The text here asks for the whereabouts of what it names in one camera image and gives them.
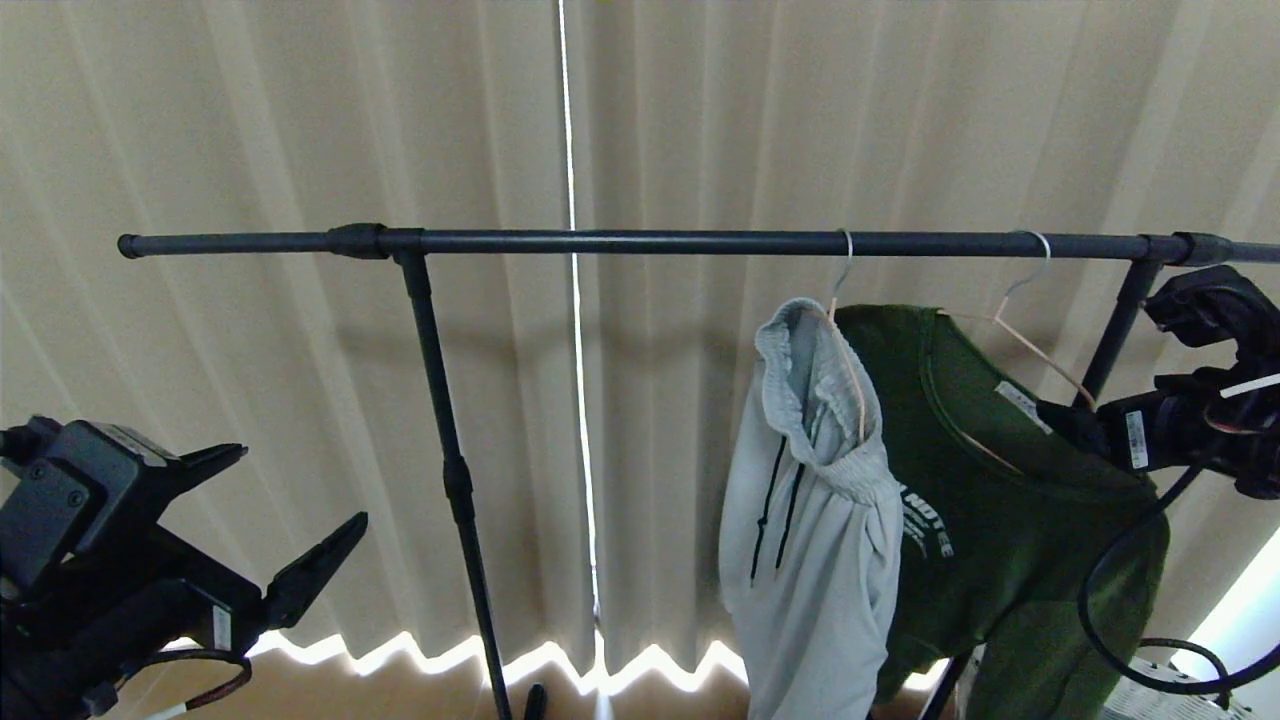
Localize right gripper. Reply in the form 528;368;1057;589
1095;390;1216;473

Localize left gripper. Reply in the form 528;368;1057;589
0;443;369;683

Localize pink clothes hanger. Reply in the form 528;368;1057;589
938;230;1101;476
825;228;869;446

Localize green short-sleeved shirt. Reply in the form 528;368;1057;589
835;303;1171;720

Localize pale grey shorts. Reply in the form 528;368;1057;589
718;297;904;720

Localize white laundry basket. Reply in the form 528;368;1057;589
1105;655;1256;720

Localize black clothes rack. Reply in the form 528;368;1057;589
117;222;1280;720

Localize beige curtain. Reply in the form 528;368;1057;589
0;0;1280;701

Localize black cable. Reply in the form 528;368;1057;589
1077;465;1280;698

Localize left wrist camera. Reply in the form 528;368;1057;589
0;415;181;601

